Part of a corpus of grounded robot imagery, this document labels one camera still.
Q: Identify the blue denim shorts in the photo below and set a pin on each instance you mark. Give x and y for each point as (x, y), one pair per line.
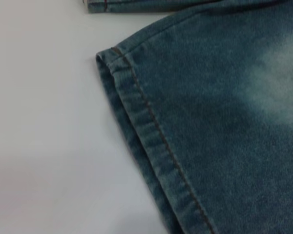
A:
(210, 122)

